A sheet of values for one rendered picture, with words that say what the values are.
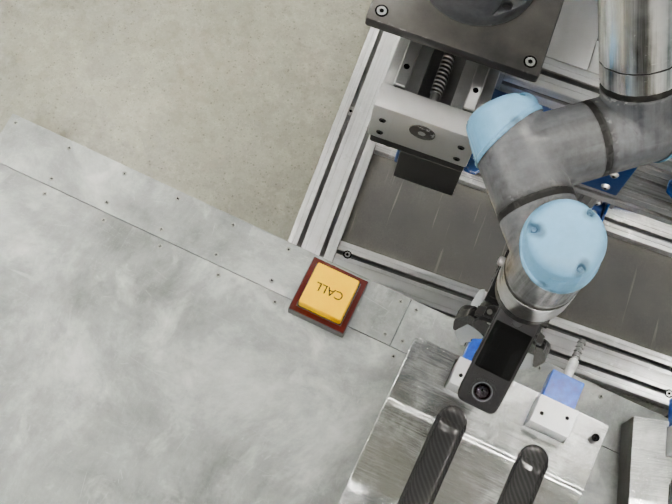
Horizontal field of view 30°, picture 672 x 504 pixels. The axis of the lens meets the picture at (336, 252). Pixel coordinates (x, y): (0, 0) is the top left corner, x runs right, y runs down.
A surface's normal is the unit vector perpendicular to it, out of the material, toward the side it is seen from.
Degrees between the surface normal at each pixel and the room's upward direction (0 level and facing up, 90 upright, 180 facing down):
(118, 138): 0
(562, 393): 0
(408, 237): 0
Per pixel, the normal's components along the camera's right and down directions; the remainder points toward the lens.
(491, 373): -0.20, 0.18
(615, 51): -0.77, 0.45
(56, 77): 0.07, -0.32
